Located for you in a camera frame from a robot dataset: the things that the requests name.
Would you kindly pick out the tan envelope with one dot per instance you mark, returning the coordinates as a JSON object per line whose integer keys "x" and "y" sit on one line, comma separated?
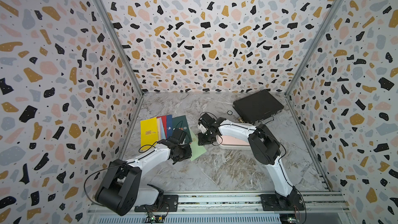
{"x": 159, "y": 128}

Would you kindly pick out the dark green envelope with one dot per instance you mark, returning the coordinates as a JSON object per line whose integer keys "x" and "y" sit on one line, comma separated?
{"x": 180, "y": 122}

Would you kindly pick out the aluminium rail frame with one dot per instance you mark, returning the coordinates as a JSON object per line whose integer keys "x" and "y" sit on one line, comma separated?
{"x": 321, "y": 207}

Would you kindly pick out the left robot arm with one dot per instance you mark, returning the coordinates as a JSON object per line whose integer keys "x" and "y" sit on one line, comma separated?
{"x": 121, "y": 188}

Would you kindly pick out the red envelope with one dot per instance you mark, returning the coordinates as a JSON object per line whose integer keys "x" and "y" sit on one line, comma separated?
{"x": 164, "y": 126}

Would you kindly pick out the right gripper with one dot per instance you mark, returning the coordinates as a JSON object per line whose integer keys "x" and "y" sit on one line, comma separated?
{"x": 200, "y": 142}

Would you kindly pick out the pink envelope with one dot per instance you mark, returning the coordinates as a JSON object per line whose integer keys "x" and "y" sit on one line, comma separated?
{"x": 231, "y": 141}

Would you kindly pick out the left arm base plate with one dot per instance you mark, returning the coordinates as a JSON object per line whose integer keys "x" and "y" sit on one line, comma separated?
{"x": 163, "y": 203}

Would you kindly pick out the yellow envelope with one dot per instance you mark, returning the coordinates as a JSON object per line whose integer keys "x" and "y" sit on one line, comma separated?
{"x": 149, "y": 132}

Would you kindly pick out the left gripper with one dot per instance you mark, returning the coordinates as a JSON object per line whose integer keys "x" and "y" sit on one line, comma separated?
{"x": 188, "y": 153}

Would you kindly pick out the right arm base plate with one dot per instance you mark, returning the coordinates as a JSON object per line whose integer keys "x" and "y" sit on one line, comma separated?
{"x": 276, "y": 202}

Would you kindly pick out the light blue envelope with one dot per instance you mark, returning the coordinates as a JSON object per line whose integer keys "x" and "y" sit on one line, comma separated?
{"x": 161, "y": 129}

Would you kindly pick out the white storage box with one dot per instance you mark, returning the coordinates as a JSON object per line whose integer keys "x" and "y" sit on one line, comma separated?
{"x": 234, "y": 147}

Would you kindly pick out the black case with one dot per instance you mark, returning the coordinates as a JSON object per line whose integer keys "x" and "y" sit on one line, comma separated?
{"x": 257, "y": 107}

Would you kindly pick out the light green envelope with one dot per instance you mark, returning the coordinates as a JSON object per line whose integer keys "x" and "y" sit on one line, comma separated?
{"x": 195, "y": 148}

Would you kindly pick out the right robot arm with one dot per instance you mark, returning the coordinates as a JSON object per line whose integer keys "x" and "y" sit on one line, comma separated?
{"x": 265, "y": 148}

